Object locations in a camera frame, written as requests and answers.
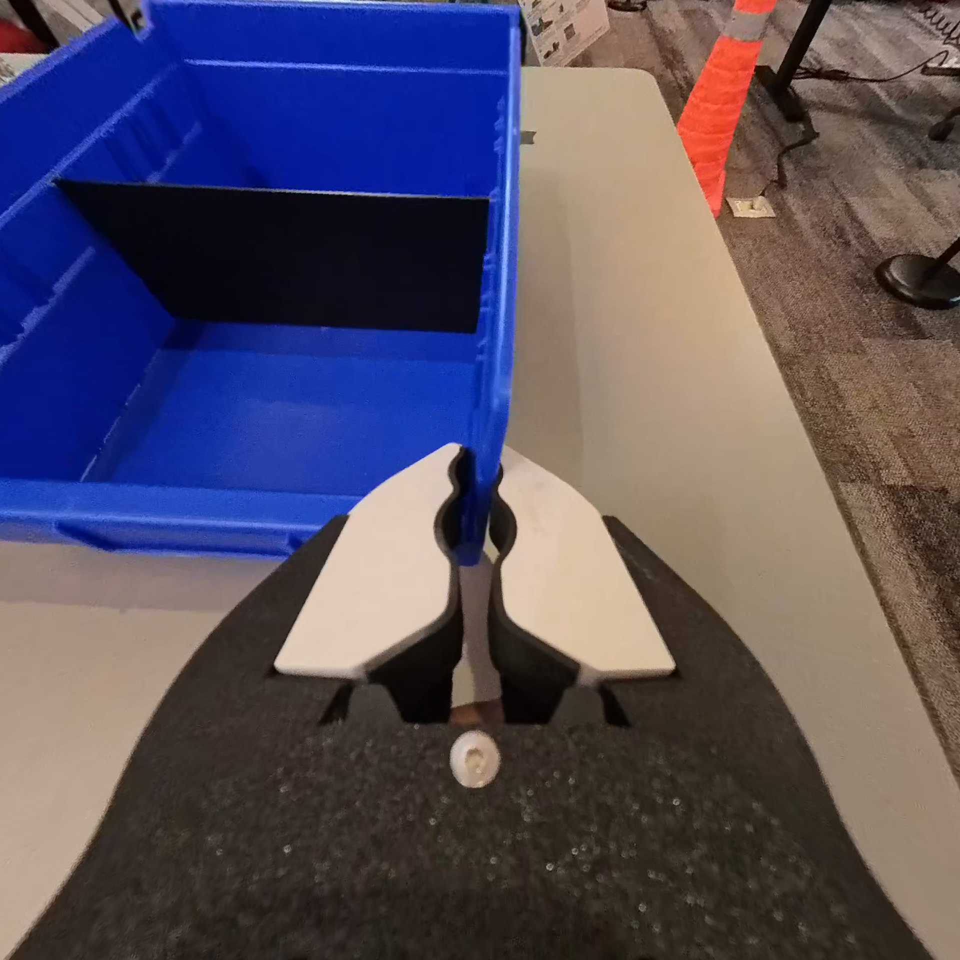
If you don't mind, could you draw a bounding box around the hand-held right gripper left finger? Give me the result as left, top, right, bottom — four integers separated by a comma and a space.
273, 442, 466, 680

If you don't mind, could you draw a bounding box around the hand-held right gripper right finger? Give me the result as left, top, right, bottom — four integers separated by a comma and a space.
487, 444, 678, 689

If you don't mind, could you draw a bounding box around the blue plastic bin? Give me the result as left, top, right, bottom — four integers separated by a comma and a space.
0, 0, 524, 567

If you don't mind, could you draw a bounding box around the grey desk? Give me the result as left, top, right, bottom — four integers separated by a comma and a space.
0, 66, 960, 960

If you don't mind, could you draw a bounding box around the black stand base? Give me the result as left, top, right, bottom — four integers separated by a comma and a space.
876, 238, 960, 310

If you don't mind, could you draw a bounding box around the orange reflective barrier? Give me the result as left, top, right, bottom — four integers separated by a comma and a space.
676, 0, 779, 219

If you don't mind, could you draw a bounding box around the printed paper sign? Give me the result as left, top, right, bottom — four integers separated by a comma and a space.
525, 0, 610, 67

